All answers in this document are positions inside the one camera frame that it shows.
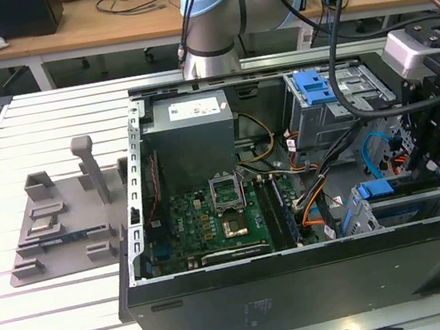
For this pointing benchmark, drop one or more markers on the hard disk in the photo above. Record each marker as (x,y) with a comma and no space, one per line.
(376,189)

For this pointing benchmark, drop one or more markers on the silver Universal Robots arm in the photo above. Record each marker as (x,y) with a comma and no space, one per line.
(218,19)

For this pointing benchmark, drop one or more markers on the grey metal drive cage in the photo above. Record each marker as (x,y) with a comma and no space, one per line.
(314,125)

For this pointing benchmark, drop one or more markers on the blue plastic latch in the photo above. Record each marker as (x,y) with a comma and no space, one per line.
(313,89)

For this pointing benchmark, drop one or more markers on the installed RAM stick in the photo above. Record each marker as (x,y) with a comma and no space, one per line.
(286,213)

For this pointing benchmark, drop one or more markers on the black RAM slot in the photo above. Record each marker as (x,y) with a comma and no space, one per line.
(267,212)

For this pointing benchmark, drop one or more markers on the locking lever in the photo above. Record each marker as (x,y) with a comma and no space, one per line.
(242,186)

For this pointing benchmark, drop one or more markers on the black PC case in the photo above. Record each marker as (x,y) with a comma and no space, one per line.
(307,293)

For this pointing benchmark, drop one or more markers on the CPU socket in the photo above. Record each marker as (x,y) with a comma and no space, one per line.
(234,227)

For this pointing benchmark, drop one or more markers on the black graphics card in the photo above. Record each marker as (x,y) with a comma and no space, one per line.
(234,253)

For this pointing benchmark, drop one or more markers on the grey power supply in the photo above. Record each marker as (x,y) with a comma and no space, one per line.
(192,148)

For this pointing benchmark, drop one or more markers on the green motherboard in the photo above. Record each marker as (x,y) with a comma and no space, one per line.
(196,223)

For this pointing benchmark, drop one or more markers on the grey parts rack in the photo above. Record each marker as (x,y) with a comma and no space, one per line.
(77,213)

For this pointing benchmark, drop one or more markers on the wooden desk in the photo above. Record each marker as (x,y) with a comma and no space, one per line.
(58,42)

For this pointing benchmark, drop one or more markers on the RAM stick on rack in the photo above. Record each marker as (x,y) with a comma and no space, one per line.
(64,239)

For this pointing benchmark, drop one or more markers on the silver CPU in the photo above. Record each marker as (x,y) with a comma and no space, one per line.
(43,225)

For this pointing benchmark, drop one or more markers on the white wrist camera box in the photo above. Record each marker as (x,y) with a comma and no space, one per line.
(407,53)

